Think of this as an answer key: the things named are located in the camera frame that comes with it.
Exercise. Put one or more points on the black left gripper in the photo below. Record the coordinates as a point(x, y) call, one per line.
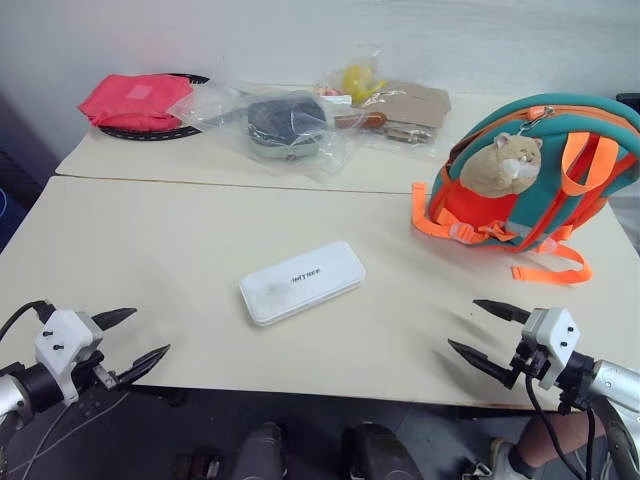
point(102, 371)

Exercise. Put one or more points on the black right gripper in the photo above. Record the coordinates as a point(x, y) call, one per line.
point(531, 362)

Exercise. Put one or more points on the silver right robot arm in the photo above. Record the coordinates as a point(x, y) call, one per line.
point(615, 380)

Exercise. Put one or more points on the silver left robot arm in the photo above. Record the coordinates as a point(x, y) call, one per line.
point(37, 387)

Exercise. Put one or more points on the white rectangular case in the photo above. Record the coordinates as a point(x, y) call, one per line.
point(300, 285)

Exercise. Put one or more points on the teal and orange backpack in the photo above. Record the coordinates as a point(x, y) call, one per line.
point(550, 165)

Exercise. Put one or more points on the dark navy plastic object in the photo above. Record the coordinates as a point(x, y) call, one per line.
point(629, 102)

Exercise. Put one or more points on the white sneaker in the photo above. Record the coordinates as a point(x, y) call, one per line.
point(502, 457)

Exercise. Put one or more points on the person's bare leg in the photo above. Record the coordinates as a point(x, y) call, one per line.
point(560, 440)

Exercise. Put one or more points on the black rounded shape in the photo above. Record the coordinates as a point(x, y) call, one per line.
point(380, 452)

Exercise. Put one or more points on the beige plush cat charm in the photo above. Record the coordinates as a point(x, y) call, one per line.
point(495, 170)

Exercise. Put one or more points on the dark grey rounded shape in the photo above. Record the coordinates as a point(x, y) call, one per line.
point(260, 450)

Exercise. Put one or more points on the black round road track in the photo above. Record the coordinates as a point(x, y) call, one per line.
point(150, 136)

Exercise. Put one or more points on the dark blue furniture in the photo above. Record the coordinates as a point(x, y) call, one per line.
point(12, 170)

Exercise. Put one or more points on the red fabric pouch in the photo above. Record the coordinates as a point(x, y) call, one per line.
point(130, 100)

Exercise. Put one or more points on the beige cardboard package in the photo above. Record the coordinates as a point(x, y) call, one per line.
point(415, 102)

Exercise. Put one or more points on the large clear plastic bag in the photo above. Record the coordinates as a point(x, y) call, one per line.
point(215, 107)

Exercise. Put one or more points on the dark grey round pouch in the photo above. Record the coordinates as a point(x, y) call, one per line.
point(285, 122)

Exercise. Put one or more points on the yellow toy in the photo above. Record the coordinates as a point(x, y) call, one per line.
point(357, 80)

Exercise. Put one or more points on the small clear plastic bag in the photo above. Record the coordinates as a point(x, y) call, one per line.
point(332, 82)

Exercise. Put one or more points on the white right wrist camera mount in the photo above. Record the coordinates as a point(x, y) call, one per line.
point(555, 330)

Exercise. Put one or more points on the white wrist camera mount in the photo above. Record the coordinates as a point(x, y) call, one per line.
point(555, 330)
point(62, 340)

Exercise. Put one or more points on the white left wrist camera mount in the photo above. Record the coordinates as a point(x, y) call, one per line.
point(62, 340)

